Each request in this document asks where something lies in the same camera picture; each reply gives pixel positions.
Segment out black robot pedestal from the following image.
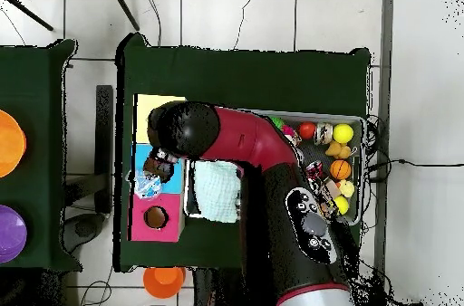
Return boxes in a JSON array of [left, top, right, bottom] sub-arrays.
[[191, 267, 244, 306]]

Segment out mint muslin cloth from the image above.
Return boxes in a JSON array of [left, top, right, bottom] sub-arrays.
[[191, 159, 243, 224]]

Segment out clear bottle blue label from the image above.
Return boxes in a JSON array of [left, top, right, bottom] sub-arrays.
[[132, 169, 164, 201]]

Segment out wooden box with three holes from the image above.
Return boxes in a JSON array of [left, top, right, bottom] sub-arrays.
[[127, 93, 188, 243]]

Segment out small yellow ball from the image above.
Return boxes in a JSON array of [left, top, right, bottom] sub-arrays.
[[333, 195, 350, 215]]

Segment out grey round stand base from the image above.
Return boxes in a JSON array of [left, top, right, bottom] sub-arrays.
[[62, 212, 107, 253]]

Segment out purple plastic bowl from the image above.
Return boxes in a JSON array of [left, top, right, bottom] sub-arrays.
[[0, 204, 28, 264]]

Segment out orange plastic cup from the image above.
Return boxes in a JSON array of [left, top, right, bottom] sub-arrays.
[[142, 266, 187, 300]]

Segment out silver wire mesh bin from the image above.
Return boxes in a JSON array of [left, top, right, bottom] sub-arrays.
[[183, 108, 367, 226]]

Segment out red rubber ball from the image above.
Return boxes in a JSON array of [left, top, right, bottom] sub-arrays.
[[297, 121, 317, 140]]

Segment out orange plastic bowl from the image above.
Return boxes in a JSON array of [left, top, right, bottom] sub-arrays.
[[0, 109, 27, 178]]

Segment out orange mini basketball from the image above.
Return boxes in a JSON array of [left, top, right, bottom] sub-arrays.
[[329, 159, 353, 181]]

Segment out large yellow ball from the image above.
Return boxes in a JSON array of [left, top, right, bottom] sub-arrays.
[[333, 123, 355, 145]]

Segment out thin black floor cable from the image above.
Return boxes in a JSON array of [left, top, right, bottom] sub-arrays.
[[365, 158, 464, 168]]

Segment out red soda can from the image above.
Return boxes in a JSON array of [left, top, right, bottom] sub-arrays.
[[305, 160, 324, 181]]

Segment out grey floor cable cover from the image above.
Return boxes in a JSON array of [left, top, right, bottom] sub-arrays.
[[372, 0, 395, 274]]

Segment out black floor post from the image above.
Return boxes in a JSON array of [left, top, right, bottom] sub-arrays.
[[94, 84, 114, 215]]

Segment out dark green tablecloth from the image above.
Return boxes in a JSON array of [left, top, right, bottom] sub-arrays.
[[0, 38, 82, 273], [113, 32, 372, 273]]

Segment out black stand legs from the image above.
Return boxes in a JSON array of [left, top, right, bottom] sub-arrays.
[[0, 0, 140, 32]]

